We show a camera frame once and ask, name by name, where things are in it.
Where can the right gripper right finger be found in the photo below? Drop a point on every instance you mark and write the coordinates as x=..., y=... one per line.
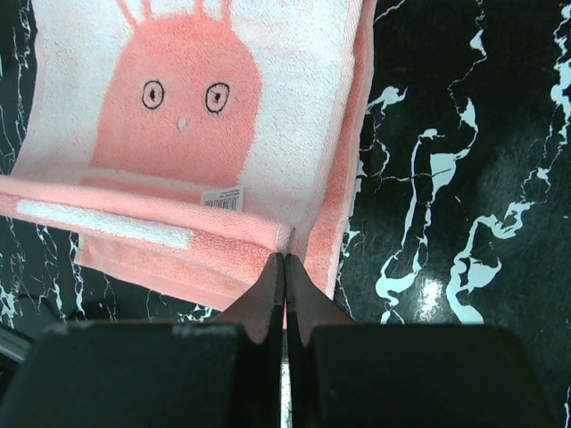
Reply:
x=350, y=374

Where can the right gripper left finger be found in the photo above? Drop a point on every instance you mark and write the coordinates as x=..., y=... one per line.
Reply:
x=220, y=373

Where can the pink rabbit towel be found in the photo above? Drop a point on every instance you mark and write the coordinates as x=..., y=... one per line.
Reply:
x=175, y=145

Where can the black marble pattern mat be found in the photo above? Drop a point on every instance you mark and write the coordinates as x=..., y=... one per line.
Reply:
x=461, y=209

